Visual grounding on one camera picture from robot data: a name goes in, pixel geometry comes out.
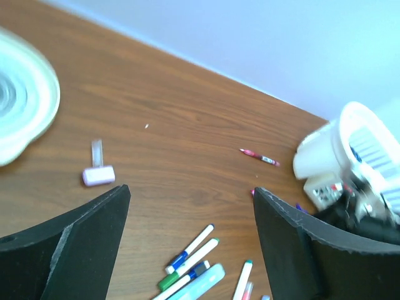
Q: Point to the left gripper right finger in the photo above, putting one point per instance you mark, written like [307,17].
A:
[307,258]

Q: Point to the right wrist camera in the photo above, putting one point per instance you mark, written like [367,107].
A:
[323,190]

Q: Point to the blue capped white marker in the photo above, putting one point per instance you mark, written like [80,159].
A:
[181,257]

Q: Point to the red pen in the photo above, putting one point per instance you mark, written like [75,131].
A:
[260,157]

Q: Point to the dark blue white marker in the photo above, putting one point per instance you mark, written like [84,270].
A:
[195,272]

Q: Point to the white laundry basket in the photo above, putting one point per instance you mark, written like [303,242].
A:
[358,140]

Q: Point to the green capped white marker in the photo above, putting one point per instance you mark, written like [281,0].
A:
[187,264]

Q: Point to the purple black highlighter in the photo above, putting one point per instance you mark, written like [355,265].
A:
[299,207]

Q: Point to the pink clear pen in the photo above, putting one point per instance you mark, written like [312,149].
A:
[248,291]

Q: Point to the clear pen cap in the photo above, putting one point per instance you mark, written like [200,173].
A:
[97,153]

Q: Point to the teal capped white marker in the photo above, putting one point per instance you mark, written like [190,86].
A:
[243,280]

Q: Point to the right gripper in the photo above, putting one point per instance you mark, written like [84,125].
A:
[342,214]

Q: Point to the cream swirl plate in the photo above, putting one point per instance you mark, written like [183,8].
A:
[30,95]

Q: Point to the light blue highlighter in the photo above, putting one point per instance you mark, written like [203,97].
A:
[199,286]

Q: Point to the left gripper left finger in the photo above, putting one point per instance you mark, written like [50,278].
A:
[71,256]

